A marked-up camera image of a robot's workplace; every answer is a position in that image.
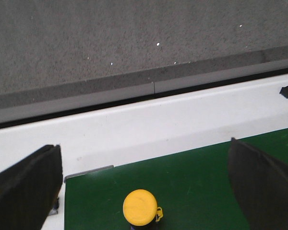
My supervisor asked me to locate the green conveyor belt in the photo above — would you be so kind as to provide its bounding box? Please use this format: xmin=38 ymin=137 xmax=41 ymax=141
xmin=64 ymin=128 xmax=288 ymax=230

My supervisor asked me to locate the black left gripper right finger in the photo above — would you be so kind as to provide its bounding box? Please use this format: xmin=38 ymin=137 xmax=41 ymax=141
xmin=228 ymin=138 xmax=288 ymax=230

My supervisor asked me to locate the grey stone slab left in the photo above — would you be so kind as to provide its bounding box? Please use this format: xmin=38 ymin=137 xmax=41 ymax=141
xmin=0 ymin=0 xmax=288 ymax=128

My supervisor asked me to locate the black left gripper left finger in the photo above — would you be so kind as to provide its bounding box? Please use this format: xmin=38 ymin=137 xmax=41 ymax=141
xmin=0 ymin=145 xmax=63 ymax=230

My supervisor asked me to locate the silver belt end bracket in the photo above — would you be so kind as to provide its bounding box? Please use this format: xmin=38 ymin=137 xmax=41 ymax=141
xmin=63 ymin=165 xmax=114 ymax=183

